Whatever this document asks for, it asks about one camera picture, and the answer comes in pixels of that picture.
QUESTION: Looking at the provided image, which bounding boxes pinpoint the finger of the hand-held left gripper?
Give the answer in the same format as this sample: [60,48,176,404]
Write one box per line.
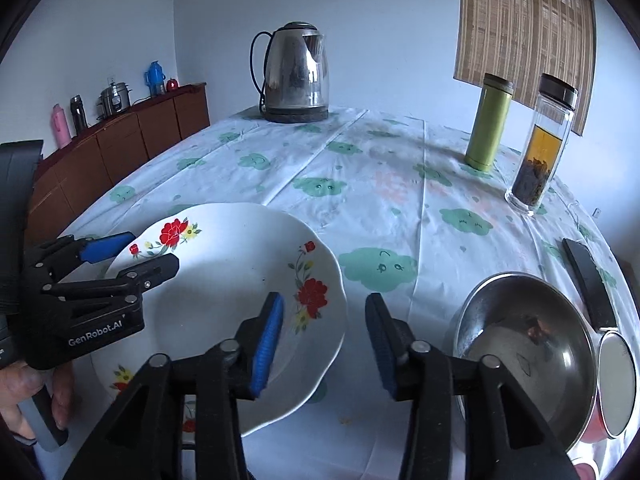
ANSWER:
[37,231,137,281]
[42,253,180,311]

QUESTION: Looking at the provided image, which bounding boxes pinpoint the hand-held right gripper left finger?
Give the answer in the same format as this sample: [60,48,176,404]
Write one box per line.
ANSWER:
[62,291,286,480]

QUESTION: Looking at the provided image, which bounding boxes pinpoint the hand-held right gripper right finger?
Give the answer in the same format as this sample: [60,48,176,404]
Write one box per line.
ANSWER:
[364,292,583,480]

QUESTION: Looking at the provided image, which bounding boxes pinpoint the red flower white plate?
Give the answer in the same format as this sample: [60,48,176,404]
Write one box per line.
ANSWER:
[90,202,348,456]

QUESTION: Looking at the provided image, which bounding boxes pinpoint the large red steel bowl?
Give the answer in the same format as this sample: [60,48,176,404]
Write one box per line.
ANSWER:
[452,272,598,453]

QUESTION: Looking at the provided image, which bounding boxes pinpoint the small red steel bowl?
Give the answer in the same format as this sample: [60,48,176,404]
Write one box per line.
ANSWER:
[582,327,638,443]

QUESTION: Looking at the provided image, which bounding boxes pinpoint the red plastic cup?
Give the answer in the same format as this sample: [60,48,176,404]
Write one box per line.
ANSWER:
[570,457,608,480]

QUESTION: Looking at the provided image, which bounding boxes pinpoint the person's left hand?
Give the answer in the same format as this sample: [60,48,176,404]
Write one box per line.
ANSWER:
[0,360,76,448]

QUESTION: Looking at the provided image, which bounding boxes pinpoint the brown wooden sideboard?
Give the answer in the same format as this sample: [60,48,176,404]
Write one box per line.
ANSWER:
[27,81,211,246]

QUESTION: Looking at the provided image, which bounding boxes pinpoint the pink thermos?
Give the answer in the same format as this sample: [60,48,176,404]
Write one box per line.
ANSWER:
[51,104,72,150]

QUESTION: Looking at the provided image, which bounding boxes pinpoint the black thermos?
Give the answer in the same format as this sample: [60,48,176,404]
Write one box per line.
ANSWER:
[69,95,88,137]

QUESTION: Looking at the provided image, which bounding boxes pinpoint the steel cooking pot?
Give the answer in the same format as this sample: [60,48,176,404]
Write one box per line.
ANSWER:
[97,80,133,120]

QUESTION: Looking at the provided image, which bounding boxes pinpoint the blue jug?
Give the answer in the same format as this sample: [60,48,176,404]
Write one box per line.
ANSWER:
[145,61,167,97]

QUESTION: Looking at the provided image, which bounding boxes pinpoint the black kettle base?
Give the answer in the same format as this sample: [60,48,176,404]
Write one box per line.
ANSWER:
[262,105,330,124]

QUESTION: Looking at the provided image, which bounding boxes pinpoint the black phone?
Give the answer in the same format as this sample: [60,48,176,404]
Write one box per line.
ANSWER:
[561,237,617,331]

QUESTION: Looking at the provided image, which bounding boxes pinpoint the green thermos flask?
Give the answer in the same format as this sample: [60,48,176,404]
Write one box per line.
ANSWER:
[464,73,514,172]

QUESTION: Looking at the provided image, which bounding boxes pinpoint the glass tea bottle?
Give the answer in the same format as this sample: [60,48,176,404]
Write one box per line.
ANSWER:
[505,73,579,217]

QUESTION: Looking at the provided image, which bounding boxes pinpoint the steel electric kettle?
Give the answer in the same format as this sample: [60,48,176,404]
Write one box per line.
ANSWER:
[250,21,331,116]

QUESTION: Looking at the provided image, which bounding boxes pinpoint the bamboo window blind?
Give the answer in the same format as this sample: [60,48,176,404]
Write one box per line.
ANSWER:
[453,0,597,137]

